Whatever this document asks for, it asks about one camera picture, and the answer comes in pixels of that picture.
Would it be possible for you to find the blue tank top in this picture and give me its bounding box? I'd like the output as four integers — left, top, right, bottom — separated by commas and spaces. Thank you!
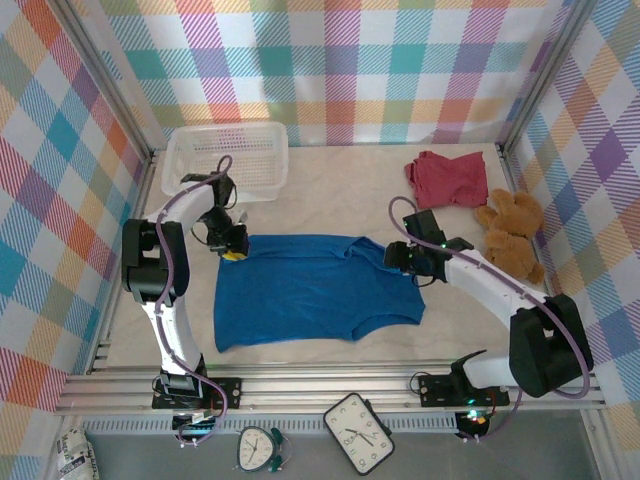
213, 234, 426, 354

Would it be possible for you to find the white plastic mesh basket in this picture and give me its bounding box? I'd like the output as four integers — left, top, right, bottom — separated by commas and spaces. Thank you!
160, 122, 291, 203

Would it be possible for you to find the brown teddy bear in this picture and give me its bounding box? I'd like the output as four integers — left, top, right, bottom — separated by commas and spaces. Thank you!
474, 188, 547, 285

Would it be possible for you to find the black square analogue clock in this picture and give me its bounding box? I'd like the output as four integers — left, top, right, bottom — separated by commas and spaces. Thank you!
323, 392, 396, 476

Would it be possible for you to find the small green alarm clock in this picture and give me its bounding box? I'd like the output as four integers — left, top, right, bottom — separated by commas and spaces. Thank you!
234, 426, 291, 474

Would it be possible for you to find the newspaper print bag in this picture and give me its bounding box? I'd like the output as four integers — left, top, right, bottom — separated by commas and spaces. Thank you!
56, 427, 99, 480

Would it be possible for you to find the aluminium side rail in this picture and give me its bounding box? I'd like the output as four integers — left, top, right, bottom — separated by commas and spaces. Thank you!
497, 144, 576, 371
87, 149, 159, 374

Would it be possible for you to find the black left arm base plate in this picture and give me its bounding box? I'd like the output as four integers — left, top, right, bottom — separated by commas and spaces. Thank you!
152, 375, 243, 411

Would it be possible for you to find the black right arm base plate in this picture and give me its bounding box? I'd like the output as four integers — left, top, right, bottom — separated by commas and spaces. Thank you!
417, 373, 511, 407

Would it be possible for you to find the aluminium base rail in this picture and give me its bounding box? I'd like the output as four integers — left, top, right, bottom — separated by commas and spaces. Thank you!
54, 367, 609, 416

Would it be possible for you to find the aluminium frame post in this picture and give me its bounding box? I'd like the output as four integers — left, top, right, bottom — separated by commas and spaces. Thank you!
52, 0, 157, 160
497, 0, 601, 156

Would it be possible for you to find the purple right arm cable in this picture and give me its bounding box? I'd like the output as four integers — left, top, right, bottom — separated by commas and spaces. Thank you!
388, 195, 591, 444

